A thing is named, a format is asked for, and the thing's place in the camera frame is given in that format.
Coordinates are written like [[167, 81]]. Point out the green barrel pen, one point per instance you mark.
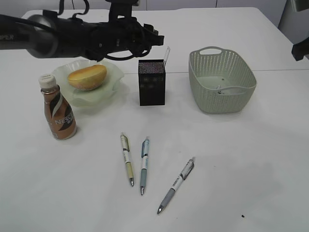
[[127, 159]]

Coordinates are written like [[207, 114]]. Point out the sugared bread roll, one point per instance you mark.
[[88, 78]]

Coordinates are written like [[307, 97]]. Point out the brown Nescafe coffee bottle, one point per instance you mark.
[[57, 110]]

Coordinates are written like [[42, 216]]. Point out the blue barrel pen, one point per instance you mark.
[[144, 164]]

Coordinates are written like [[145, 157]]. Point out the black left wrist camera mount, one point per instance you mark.
[[121, 8]]

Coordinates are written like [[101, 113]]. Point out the pale green wavy glass plate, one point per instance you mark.
[[79, 98]]

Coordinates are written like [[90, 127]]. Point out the grey grip white pen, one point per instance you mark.
[[176, 184]]

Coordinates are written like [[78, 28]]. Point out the black mesh pen holder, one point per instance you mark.
[[152, 82]]

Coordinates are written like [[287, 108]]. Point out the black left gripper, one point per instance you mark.
[[119, 40]]

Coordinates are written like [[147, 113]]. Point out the green woven plastic basket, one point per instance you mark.
[[212, 66]]

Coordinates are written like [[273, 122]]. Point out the transparent plastic ruler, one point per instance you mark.
[[166, 56]]

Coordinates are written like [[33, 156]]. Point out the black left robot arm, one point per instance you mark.
[[46, 36]]

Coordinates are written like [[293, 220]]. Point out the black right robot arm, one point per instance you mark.
[[301, 49]]

